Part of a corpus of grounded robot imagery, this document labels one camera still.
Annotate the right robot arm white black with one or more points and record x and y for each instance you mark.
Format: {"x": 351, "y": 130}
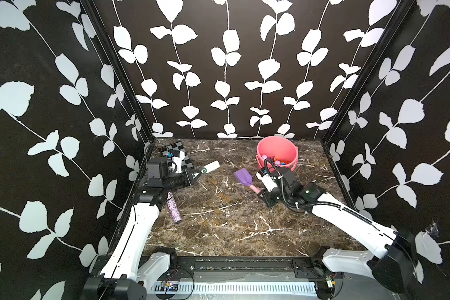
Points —
{"x": 389, "y": 256}

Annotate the white slotted cable duct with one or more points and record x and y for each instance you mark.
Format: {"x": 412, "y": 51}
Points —
{"x": 185, "y": 288}

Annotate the purple glitter cylinder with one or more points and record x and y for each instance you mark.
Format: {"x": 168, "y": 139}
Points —
{"x": 173, "y": 208}

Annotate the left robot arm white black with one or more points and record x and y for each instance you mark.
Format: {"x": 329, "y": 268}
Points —
{"x": 123, "y": 277}

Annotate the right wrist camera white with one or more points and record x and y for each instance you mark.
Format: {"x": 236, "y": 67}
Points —
{"x": 268, "y": 182}

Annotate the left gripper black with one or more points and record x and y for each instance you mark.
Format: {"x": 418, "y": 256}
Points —
{"x": 188, "y": 180}

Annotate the pink plastic bucket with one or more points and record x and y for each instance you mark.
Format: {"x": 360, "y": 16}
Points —
{"x": 277, "y": 148}

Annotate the black white checkerboard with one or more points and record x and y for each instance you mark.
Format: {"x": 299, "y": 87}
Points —
{"x": 187, "y": 163}

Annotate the black front rail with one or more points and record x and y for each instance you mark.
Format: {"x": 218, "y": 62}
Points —
{"x": 302, "y": 267}

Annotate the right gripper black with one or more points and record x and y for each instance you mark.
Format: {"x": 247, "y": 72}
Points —
{"x": 266, "y": 199}

